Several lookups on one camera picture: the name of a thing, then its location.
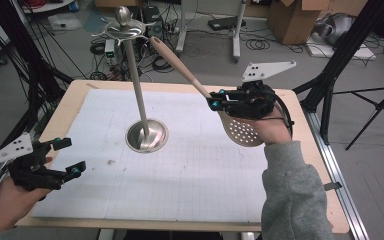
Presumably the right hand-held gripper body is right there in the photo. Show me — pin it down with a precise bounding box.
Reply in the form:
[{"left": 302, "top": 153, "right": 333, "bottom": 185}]
[{"left": 224, "top": 60, "right": 297, "bottom": 120}]

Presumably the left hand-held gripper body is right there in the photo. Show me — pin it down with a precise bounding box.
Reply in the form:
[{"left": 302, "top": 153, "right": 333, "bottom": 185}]
[{"left": 0, "top": 132, "right": 68, "bottom": 192}]

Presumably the beige slotted spoon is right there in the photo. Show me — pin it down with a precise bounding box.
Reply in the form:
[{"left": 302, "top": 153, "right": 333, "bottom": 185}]
[{"left": 149, "top": 35, "right": 266, "bottom": 148}]

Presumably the metal utensil stand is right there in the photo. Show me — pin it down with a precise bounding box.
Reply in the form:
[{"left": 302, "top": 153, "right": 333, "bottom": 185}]
[{"left": 91, "top": 5, "right": 170, "bottom": 154}]

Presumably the person's right hand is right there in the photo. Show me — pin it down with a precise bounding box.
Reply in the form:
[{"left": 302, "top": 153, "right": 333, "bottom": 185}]
[{"left": 234, "top": 101, "right": 293, "bottom": 146}]

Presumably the person's left hand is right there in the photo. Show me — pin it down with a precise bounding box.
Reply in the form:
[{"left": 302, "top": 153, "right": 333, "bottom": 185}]
[{"left": 0, "top": 156, "right": 53, "bottom": 234}]

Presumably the white grid mat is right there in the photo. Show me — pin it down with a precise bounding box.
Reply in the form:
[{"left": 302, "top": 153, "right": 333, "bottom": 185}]
[{"left": 31, "top": 88, "right": 269, "bottom": 224}]

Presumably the black flat box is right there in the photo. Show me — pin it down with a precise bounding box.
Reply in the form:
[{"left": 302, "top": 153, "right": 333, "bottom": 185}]
[{"left": 207, "top": 15, "right": 247, "bottom": 32}]

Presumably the black metal stand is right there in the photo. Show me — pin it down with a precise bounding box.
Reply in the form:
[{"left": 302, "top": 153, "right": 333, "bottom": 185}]
[
  {"left": 292, "top": 0, "right": 384, "bottom": 144},
  {"left": 0, "top": 0, "right": 74, "bottom": 144}
]

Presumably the cardboard box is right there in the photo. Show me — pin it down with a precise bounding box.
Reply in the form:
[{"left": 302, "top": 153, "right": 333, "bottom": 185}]
[{"left": 267, "top": 0, "right": 332, "bottom": 46}]

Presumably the black computer tower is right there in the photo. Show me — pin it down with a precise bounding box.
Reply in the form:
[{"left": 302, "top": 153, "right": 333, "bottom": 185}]
[{"left": 142, "top": 5, "right": 166, "bottom": 54}]

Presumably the small device with green display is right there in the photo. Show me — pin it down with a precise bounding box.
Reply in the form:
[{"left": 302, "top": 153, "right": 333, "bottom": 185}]
[{"left": 104, "top": 38, "right": 118, "bottom": 65}]

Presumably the white flat board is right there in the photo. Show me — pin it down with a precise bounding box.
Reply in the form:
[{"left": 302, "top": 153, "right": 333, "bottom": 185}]
[{"left": 305, "top": 39, "right": 378, "bottom": 62}]

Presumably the silver grey appliance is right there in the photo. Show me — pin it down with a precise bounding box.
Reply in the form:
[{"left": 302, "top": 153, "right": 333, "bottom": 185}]
[{"left": 313, "top": 12, "right": 356, "bottom": 46}]

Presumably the black clip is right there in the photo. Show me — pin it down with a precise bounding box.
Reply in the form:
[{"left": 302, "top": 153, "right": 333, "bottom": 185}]
[{"left": 322, "top": 181, "right": 343, "bottom": 192}]

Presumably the white plastic sheet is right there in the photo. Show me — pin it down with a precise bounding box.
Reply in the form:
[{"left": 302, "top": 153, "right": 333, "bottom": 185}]
[{"left": 48, "top": 13, "right": 83, "bottom": 32}]

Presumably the black tripod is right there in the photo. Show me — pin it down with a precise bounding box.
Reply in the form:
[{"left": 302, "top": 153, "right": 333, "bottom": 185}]
[{"left": 333, "top": 79, "right": 384, "bottom": 151}]

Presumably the white round table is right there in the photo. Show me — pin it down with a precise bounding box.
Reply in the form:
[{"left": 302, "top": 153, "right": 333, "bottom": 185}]
[{"left": 19, "top": 0, "right": 78, "bottom": 14}]

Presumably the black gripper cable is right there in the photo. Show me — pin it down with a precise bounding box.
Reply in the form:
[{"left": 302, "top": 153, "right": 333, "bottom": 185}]
[{"left": 273, "top": 94, "right": 296, "bottom": 138}]

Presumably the coiled black cable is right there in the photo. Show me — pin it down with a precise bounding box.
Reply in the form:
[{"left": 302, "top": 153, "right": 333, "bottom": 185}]
[
  {"left": 152, "top": 54, "right": 177, "bottom": 74},
  {"left": 245, "top": 38, "right": 271, "bottom": 51},
  {"left": 89, "top": 42, "right": 106, "bottom": 56}
]

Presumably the aluminium rail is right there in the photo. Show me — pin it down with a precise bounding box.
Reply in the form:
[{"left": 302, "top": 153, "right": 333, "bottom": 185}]
[{"left": 302, "top": 109, "right": 370, "bottom": 240}]

